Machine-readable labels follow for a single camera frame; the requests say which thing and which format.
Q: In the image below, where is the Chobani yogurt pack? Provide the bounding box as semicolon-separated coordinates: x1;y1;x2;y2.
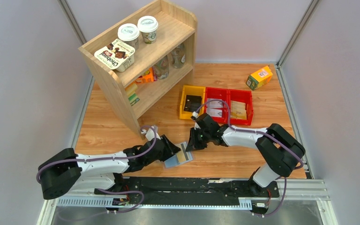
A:
94;39;135;72

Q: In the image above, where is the white-lidded paper cup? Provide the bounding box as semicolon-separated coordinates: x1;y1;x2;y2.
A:
117;23;140;50
137;15;158;44

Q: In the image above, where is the pink leather card holder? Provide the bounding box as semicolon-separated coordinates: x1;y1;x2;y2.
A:
164;155;179;168

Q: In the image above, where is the right glass jar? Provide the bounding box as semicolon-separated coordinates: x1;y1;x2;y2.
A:
171;43;186;68

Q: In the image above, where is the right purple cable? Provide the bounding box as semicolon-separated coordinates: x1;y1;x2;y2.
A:
195;99;305;217

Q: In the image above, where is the red plastic bin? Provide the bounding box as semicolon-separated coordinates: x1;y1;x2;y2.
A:
204;87;230;124
228;89;254;126

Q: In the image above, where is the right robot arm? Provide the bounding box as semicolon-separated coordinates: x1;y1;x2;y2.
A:
186;112;306;188

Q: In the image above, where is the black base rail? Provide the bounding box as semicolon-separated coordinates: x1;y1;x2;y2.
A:
108;177;279;206

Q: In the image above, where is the glass jar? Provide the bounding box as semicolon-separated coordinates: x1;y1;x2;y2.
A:
171;43;186;68
153;55;169;79

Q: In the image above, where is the right white-lidded paper cup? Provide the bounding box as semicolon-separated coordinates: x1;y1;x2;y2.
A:
137;15;158;44

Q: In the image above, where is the orange green juice carton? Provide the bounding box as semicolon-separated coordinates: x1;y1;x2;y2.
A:
246;66;273;90

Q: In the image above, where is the orange snack box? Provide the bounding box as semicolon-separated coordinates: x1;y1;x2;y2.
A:
135;67;157;84

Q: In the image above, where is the left glass jar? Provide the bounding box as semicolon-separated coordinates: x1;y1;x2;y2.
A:
153;55;169;79

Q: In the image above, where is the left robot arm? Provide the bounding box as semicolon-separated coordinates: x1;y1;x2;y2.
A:
37;135;181;200

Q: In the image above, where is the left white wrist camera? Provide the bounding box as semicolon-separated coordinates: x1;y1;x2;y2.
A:
141;125;161;141

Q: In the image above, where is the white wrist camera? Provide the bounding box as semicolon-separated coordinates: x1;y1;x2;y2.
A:
191;112;200;129
141;125;161;141

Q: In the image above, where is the black cards stack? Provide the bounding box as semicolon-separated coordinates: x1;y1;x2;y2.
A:
183;95;202;113

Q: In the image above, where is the tan cards stack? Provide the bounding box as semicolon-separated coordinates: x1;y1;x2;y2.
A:
230;101;248;120

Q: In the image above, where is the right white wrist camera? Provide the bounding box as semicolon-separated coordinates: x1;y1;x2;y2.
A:
191;112;200;129

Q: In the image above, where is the yellow plastic bin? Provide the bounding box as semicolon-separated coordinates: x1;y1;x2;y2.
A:
179;85;205;120

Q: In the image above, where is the purple cable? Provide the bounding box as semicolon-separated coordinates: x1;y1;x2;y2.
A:
195;99;305;217
36;125;158;215

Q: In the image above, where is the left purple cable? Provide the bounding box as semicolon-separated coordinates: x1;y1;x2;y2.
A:
36;125;158;215

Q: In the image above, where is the left white-lidded paper cup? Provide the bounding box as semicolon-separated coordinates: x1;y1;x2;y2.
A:
117;23;140;50

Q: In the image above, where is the white cards stack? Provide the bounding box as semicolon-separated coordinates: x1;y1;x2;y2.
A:
206;98;224;118

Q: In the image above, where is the yellow green sponge pack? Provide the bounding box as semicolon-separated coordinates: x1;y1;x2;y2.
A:
125;83;140;106

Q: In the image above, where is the wooden shelf unit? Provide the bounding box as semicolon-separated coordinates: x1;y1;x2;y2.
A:
79;0;197;135

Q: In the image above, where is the right red plastic bin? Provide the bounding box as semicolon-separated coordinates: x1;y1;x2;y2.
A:
228;89;254;126

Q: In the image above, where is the middle red plastic bin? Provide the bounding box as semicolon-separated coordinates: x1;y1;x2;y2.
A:
204;87;230;124

